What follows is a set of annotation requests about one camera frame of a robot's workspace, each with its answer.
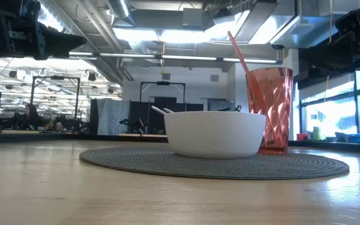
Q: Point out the silver ceiling duct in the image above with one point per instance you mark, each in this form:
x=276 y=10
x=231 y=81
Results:
x=111 y=67

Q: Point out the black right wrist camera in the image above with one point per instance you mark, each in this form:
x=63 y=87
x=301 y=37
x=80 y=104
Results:
x=355 y=20

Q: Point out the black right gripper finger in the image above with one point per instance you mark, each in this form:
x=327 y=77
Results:
x=330 y=50
x=331 y=62

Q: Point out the blue cloth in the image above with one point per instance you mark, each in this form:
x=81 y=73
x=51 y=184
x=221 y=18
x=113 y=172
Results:
x=353 y=137

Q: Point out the background robot station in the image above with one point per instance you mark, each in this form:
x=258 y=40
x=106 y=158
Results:
x=220 y=104

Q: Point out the silver metal spoon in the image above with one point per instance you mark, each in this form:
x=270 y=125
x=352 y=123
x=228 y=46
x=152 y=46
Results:
x=158 y=109

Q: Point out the grey round woven placemat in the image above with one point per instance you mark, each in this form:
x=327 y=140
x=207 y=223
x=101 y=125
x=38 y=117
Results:
x=120 y=162

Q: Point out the green bottle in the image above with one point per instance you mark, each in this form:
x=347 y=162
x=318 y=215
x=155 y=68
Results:
x=316 y=133

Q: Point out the long ceiling light rail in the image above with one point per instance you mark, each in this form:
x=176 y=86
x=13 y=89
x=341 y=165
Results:
x=248 y=60

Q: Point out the red container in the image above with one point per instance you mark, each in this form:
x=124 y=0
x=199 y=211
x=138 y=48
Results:
x=302 y=137

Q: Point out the large black gantry frame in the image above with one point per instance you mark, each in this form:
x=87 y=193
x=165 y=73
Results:
x=56 y=77

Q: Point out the black folding partition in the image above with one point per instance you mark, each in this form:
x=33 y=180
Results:
x=183 y=106

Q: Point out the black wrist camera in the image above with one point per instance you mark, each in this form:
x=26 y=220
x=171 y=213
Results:
x=30 y=11
x=355 y=20

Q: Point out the red plastic straw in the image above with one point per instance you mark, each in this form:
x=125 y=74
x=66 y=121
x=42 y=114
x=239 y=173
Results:
x=238 y=51

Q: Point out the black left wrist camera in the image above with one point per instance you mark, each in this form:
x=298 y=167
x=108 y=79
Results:
x=30 y=11

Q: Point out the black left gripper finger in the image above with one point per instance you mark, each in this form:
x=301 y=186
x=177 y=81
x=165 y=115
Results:
x=59 y=50
x=61 y=39

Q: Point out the small black gantry frame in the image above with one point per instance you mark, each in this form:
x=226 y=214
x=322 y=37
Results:
x=162 y=83

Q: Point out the white bowl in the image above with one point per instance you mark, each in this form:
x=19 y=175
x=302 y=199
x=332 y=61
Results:
x=214 y=134

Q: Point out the red translucent plastic cup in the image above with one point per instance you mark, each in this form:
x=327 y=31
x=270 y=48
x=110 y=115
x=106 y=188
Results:
x=277 y=100

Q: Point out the grey ceiling box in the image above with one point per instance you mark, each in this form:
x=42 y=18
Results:
x=192 y=17

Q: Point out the grey fabric partition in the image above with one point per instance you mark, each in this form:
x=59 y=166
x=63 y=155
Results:
x=111 y=115

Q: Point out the person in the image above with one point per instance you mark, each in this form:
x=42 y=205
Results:
x=31 y=115

